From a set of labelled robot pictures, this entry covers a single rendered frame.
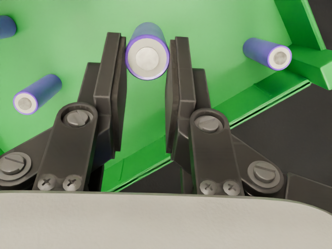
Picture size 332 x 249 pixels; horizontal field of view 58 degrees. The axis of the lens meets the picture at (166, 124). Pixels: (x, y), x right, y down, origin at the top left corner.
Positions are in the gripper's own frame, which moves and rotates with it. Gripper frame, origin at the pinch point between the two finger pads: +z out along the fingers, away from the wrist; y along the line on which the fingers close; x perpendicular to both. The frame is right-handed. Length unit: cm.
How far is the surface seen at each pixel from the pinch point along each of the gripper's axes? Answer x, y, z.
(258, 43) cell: -4.8, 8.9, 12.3
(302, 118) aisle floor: -37, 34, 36
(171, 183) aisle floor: -52, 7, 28
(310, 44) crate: -4.4, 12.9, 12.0
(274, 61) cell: -4.2, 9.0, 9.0
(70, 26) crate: -6.2, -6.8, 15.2
